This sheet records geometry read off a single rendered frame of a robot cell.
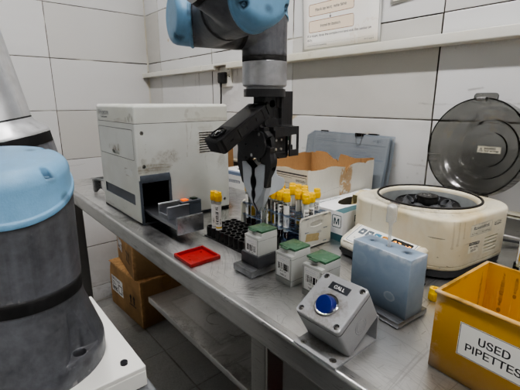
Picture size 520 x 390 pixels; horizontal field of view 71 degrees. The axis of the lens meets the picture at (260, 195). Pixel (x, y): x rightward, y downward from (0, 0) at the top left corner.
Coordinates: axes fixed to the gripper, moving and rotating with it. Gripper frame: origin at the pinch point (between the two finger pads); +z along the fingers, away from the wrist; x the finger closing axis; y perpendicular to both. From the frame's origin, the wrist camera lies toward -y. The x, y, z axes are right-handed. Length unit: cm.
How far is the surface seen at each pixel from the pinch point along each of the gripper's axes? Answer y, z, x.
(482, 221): 29.6, 2.8, -27.5
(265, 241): 0.8, 6.6, -2.0
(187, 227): -2.5, 9.5, 20.8
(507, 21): 58, -35, -18
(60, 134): 7, -1, 169
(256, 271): -2.1, 11.6, -2.7
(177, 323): 22, 74, 79
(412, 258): 5.4, 2.8, -27.1
